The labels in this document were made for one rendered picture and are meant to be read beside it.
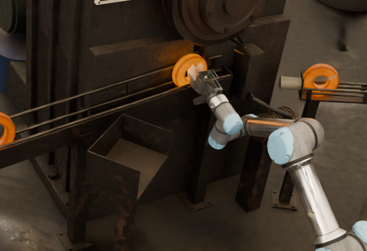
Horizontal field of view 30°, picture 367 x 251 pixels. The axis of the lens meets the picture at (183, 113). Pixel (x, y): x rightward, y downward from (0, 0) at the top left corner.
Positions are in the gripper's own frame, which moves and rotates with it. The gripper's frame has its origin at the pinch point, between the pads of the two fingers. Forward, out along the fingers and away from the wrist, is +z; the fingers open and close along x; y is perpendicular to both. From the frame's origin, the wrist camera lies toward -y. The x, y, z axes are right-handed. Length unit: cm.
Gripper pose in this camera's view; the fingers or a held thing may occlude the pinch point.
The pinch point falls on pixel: (190, 67)
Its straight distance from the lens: 279.7
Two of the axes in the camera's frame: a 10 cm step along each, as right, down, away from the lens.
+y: 2.5, -6.5, -7.2
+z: -4.7, -7.3, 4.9
